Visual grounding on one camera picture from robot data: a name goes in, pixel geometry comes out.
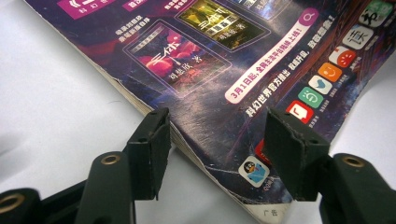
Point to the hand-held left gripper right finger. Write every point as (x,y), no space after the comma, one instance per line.
(294,155)

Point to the white table cover sheet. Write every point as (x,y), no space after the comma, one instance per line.
(46,109)

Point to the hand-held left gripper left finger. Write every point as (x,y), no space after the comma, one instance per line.
(149,155)

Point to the red cover magazine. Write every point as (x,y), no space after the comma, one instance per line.
(218,77)

